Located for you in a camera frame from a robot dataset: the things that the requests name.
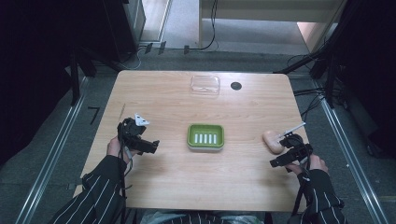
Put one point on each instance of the black round table grommet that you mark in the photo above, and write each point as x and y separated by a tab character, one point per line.
236	86

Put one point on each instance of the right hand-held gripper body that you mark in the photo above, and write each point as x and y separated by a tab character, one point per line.
297	144

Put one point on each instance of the person's left hand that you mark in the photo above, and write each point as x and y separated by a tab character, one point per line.
113	147

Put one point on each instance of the green soap dish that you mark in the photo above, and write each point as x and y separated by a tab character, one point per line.
205	138

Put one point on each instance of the thin wooden stick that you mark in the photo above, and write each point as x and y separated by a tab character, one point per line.
121	112

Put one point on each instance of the dark cabinet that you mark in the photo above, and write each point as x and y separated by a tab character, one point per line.
124	25

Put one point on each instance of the metal floor rail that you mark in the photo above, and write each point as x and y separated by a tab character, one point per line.
350	155
53	155

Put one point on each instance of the clear plastic lid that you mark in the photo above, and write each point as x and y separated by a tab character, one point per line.
205	84

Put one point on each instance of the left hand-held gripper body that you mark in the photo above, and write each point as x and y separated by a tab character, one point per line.
129	129

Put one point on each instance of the person's right hand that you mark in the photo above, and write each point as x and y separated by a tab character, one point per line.
317	163

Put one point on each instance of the pale wooden shelf unit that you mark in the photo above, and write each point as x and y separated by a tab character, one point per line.
267	9

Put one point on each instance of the black metal stand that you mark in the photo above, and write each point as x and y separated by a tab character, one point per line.
327	62
74	77

